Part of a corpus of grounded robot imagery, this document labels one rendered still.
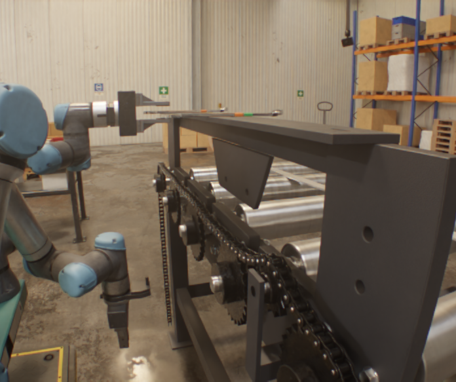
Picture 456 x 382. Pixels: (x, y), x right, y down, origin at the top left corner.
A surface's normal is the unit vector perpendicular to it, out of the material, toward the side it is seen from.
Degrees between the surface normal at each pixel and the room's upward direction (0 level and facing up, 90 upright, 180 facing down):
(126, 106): 90
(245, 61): 90
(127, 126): 90
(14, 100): 83
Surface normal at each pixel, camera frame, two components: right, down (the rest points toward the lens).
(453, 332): 0.20, -0.63
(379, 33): 0.33, 0.24
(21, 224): 0.74, 0.33
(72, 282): -0.31, 0.24
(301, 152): -0.94, 0.08
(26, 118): 0.96, -0.05
